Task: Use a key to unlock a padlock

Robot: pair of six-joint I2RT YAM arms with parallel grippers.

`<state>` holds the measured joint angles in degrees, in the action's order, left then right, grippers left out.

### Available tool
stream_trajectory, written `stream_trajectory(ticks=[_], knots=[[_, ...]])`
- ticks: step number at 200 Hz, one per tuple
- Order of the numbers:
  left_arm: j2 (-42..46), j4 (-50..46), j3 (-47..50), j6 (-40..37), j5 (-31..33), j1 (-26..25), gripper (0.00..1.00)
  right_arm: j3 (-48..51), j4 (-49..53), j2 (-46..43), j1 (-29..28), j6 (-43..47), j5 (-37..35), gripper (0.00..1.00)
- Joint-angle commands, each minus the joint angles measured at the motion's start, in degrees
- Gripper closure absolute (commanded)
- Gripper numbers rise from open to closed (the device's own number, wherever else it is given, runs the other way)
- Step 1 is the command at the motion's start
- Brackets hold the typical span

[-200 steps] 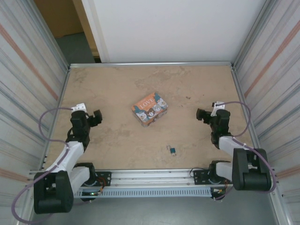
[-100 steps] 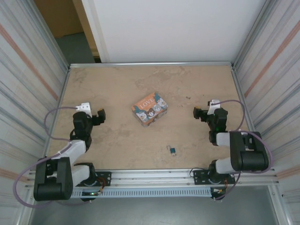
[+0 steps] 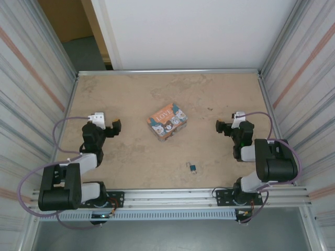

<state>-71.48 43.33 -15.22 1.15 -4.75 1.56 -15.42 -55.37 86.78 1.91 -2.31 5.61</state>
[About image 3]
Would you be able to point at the aluminium mounting rail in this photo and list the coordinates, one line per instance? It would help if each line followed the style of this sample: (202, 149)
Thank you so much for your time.
(167, 196)

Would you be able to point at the aluminium table end rail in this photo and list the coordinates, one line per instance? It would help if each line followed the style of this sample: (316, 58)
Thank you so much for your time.
(167, 71)

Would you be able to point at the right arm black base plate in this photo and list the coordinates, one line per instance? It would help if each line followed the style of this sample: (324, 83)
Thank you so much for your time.
(222, 197)

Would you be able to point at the white door frame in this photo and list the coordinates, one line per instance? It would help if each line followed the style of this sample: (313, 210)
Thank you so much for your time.
(107, 34)

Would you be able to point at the aluminium table side rail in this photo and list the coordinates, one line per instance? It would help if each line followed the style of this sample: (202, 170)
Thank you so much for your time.
(267, 99)
(71, 100)

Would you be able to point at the small circuit board green light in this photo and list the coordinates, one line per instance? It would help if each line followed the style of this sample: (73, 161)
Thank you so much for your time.
(102, 216)

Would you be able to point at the orange bear print tin box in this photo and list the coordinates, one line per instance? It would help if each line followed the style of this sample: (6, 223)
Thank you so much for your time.
(165, 123)

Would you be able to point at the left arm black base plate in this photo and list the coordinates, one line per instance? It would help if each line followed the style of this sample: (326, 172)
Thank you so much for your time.
(117, 197)

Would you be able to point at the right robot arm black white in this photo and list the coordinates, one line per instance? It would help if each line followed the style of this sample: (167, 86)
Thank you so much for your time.
(274, 164)

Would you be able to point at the brown cardboard panel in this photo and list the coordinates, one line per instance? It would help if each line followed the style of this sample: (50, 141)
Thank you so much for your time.
(70, 18)

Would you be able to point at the aluminium corner post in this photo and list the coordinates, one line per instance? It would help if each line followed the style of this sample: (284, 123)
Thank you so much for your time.
(64, 44)
(277, 41)

